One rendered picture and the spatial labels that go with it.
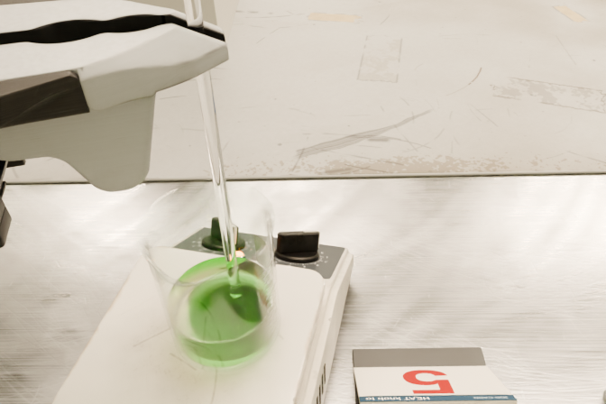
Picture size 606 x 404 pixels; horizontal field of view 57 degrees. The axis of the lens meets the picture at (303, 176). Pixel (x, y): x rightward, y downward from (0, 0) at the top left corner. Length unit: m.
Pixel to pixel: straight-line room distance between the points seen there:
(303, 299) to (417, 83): 0.42
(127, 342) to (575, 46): 0.68
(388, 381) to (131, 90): 0.25
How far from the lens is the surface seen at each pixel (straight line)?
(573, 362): 0.44
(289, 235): 0.39
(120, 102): 0.20
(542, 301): 0.47
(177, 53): 0.20
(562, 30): 0.87
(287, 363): 0.30
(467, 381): 0.38
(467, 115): 0.64
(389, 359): 0.41
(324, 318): 0.35
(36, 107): 0.19
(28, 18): 0.23
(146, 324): 0.33
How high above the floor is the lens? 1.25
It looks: 40 degrees down
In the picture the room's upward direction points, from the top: 3 degrees counter-clockwise
